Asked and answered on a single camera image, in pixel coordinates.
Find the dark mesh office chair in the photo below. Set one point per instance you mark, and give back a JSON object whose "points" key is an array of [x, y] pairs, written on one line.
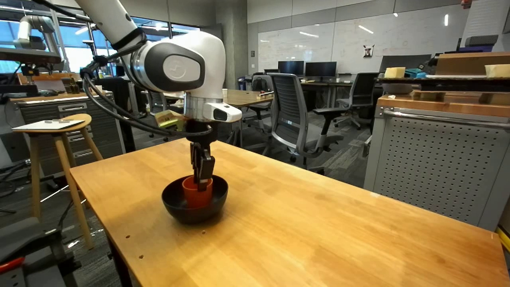
{"points": [[261, 95]]}

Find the wooden conference table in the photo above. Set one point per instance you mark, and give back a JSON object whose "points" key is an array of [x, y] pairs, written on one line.
{"points": [[250, 97]]}

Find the round wooden stool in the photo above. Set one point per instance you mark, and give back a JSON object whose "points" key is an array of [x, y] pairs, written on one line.
{"points": [[58, 153]]}

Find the wide black computer monitor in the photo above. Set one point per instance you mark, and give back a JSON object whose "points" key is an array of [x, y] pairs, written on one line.
{"points": [[321, 68]]}

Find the wall whiteboard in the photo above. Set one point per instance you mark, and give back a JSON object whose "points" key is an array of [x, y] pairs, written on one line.
{"points": [[352, 41]]}

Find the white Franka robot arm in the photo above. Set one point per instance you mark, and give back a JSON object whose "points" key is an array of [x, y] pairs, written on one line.
{"points": [[181, 64]]}

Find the wooden crate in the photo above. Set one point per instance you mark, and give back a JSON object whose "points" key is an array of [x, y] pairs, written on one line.
{"points": [[473, 62]]}

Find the pale foam block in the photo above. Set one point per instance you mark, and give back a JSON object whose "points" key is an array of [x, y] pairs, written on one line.
{"points": [[498, 70]]}

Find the small black computer monitor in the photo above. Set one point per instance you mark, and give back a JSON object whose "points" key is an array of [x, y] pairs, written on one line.
{"points": [[291, 67]]}

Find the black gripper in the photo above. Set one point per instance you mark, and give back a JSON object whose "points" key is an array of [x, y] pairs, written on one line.
{"points": [[202, 131]]}

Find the grey drawer cabinet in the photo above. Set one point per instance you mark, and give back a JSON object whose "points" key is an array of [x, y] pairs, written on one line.
{"points": [[65, 127]]}

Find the black bowl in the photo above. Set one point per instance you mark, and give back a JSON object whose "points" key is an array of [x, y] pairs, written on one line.
{"points": [[181, 204]]}

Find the dark laptop screen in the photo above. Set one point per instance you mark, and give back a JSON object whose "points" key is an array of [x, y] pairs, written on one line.
{"points": [[404, 62]]}

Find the white cylinder lamp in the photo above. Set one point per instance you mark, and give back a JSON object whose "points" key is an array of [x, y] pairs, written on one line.
{"points": [[25, 30]]}

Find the orange plastic cup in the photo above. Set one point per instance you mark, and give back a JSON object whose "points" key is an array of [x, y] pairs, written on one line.
{"points": [[197, 193]]}

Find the grey mesh office chair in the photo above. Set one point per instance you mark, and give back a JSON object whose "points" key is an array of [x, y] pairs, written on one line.
{"points": [[296, 119]]}

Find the black office chair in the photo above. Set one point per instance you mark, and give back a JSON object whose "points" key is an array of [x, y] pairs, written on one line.
{"points": [[361, 95]]}

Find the small cardboard box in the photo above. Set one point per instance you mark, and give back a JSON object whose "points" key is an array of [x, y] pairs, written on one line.
{"points": [[395, 72]]}

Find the grey perforated metal cabinet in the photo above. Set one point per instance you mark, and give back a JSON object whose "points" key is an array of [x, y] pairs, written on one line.
{"points": [[441, 164]]}

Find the white flat board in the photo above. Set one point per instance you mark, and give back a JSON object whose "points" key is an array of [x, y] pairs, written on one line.
{"points": [[49, 124]]}

